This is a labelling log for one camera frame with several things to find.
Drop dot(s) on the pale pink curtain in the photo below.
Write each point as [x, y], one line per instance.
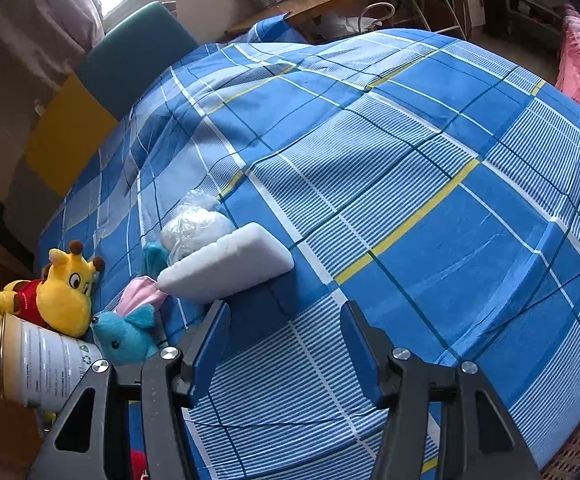
[45, 15]

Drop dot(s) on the teal yellow grey headboard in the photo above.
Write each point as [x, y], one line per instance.
[135, 55]

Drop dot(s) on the clear bag of white stuffing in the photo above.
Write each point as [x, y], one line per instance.
[190, 227]

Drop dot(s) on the yellow giraffe plush toy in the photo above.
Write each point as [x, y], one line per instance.
[60, 295]

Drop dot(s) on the teal plush animal toy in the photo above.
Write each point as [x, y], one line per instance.
[125, 337]

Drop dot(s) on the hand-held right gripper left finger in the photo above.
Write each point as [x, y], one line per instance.
[212, 350]

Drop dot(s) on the white plastic bag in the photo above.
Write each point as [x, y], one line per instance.
[337, 22]

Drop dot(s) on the white foam block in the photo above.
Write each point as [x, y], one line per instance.
[225, 265]

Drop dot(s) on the blue plaid blanket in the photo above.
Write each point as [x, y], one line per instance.
[420, 185]

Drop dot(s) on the pink and teal plush toy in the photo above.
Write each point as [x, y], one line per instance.
[140, 292]

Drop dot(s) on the white metal tin can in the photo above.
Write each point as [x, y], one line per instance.
[45, 360]

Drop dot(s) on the wooden shelf unit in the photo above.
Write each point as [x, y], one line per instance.
[525, 5]

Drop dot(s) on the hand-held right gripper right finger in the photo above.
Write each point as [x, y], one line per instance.
[360, 355]

